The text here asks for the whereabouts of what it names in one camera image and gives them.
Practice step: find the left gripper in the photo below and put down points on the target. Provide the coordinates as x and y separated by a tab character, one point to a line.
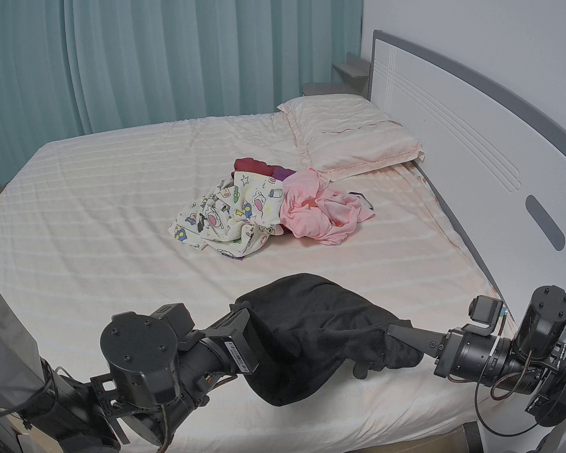
236	342

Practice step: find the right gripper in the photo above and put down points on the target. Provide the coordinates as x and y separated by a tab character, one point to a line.
467	356

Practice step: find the black T-shirt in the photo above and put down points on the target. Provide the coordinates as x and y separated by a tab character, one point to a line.
311	328

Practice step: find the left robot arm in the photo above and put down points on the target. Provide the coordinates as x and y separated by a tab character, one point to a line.
137	356

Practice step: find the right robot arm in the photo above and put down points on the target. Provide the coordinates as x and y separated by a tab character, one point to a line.
545	323

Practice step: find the bed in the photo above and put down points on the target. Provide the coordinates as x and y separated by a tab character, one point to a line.
122	196

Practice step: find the white printed garment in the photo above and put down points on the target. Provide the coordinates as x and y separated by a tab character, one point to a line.
236	205

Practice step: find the pink garment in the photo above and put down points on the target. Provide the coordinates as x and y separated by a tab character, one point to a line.
311	210

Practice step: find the dark red garment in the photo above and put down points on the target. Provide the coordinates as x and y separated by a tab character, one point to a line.
252	165

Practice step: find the cream pillow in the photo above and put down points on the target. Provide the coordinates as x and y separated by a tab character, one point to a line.
353	135

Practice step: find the grey bedside table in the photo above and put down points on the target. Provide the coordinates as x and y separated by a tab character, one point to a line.
353	68

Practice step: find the blue-green curtain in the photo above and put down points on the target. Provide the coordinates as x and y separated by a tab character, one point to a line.
146	45

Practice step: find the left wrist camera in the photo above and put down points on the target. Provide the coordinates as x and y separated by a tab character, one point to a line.
174	319

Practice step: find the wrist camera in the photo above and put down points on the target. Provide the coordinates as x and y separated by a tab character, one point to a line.
486	310
174	319

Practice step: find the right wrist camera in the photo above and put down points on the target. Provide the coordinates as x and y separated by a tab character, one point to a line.
486	310

